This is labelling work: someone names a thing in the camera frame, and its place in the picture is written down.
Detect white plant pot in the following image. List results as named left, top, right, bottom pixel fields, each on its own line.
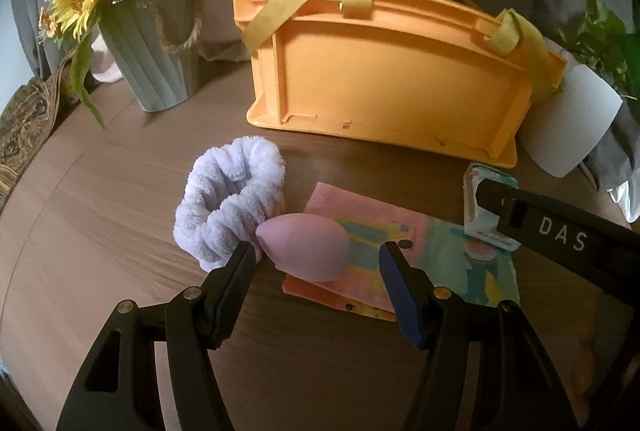
left=518, top=39, right=623, bottom=178

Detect patterned brown cloth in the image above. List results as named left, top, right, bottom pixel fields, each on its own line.
left=0, top=53, right=78, bottom=209

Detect orange plastic crate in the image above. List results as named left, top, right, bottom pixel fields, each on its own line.
left=232, top=0, right=566, bottom=168

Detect white fluffy scrunchie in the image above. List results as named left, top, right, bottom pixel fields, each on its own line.
left=172, top=136, right=285, bottom=273

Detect colourful printed cloth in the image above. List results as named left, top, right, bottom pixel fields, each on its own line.
left=282, top=182, right=521, bottom=321

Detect pink egg-shaped sponge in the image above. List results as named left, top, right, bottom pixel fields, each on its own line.
left=256, top=214, right=349, bottom=283

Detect blue tissue pack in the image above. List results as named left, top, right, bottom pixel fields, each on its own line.
left=463, top=162, right=521, bottom=252

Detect green potted plant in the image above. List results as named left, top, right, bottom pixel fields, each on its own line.
left=559, top=0, right=639, bottom=105

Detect grey-green ribbed vase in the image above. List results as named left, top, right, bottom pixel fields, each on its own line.
left=99, top=0, right=203, bottom=113

